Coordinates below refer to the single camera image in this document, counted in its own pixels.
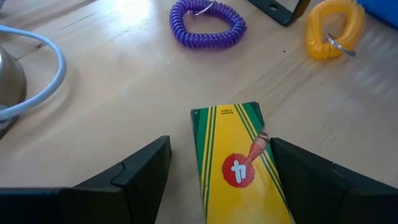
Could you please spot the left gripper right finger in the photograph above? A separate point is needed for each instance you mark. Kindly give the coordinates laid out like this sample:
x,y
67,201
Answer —
x,y
326,193

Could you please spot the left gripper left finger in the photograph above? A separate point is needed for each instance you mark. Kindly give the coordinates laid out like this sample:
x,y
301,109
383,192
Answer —
x,y
93,202

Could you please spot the yellow green crayon box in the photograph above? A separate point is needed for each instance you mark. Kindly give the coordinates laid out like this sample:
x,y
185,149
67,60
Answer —
x,y
230,140

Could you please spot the white brass desk lamp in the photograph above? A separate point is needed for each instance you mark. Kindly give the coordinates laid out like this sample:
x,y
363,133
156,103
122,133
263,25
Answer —
x,y
11,84

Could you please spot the black perforated metal shelf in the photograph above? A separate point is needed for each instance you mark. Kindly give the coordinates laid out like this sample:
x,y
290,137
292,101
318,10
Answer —
x,y
281,18

